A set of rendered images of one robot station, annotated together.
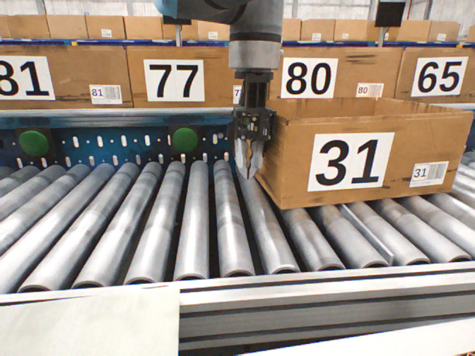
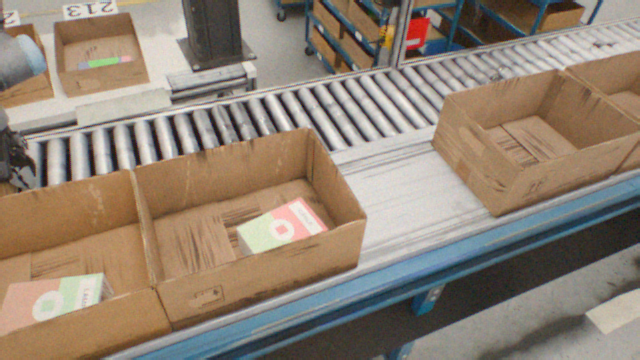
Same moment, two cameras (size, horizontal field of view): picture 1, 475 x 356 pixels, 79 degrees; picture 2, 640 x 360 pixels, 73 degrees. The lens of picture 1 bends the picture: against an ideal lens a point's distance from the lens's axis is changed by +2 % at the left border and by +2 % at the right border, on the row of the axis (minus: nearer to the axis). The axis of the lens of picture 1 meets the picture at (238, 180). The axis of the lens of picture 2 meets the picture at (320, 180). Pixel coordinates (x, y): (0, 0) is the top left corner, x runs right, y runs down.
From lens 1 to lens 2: 1.74 m
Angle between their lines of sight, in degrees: 109
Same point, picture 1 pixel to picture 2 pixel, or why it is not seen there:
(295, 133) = not seen: outside the picture
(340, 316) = not seen: hidden behind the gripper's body
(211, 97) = (35, 237)
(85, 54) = (184, 162)
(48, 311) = (123, 113)
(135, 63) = (126, 184)
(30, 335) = (123, 108)
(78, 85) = (204, 182)
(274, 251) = (33, 149)
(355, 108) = not seen: outside the picture
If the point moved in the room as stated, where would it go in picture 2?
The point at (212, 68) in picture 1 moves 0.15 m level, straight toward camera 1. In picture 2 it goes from (16, 214) to (20, 164)
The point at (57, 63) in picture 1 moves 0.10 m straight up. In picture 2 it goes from (220, 160) to (214, 125)
